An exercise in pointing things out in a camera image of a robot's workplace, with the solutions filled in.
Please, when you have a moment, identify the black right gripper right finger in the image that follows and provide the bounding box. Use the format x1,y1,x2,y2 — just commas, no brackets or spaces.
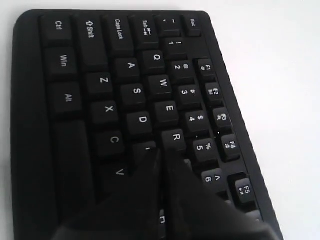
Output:
162,149,279,240

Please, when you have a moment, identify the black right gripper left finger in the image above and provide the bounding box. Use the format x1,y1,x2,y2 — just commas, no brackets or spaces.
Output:
52,148,162,240

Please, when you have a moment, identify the black acer keyboard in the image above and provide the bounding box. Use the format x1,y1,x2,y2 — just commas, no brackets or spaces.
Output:
10,9,283,240

